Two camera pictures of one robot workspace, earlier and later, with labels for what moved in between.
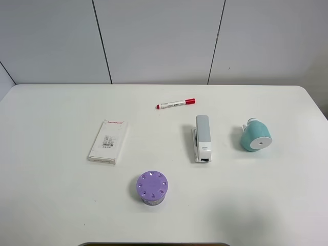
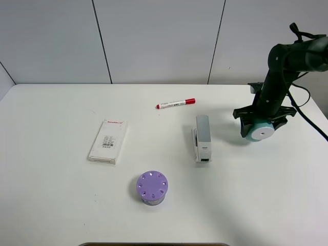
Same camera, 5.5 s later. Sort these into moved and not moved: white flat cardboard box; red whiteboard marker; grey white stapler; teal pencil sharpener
Moved: teal pencil sharpener
Not moved: grey white stapler; white flat cardboard box; red whiteboard marker
